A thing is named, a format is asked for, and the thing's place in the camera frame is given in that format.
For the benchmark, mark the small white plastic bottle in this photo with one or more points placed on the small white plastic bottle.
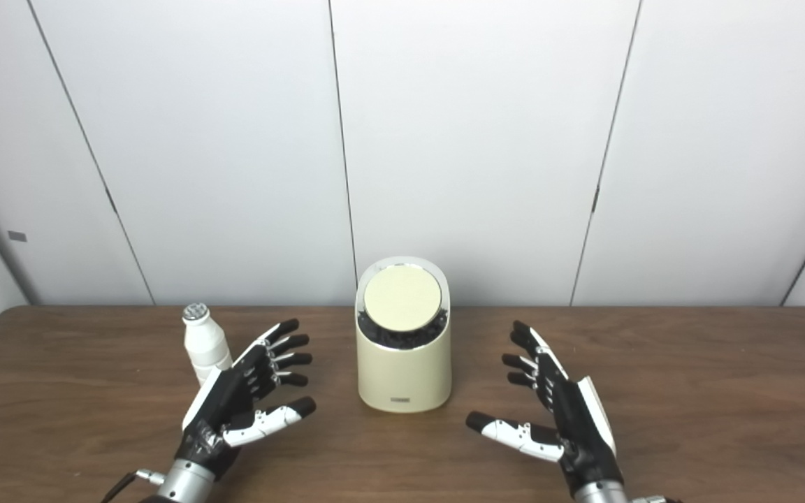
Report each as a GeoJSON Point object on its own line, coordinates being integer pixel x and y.
{"type": "Point", "coordinates": [203, 346]}

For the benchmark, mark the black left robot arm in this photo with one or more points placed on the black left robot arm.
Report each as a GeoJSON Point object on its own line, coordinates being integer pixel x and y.
{"type": "Point", "coordinates": [182, 483]}

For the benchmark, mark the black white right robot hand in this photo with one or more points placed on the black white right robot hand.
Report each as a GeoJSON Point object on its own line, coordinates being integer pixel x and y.
{"type": "Point", "coordinates": [577, 419]}

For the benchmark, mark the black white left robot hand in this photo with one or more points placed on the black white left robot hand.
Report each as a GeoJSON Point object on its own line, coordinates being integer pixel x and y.
{"type": "Point", "coordinates": [224, 405]}

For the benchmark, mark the round cream bin lid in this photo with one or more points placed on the round cream bin lid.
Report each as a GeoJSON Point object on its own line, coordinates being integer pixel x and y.
{"type": "Point", "coordinates": [402, 297]}

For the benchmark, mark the cream-colored bin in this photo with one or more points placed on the cream-colored bin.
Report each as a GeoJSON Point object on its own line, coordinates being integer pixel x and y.
{"type": "Point", "coordinates": [402, 377]}

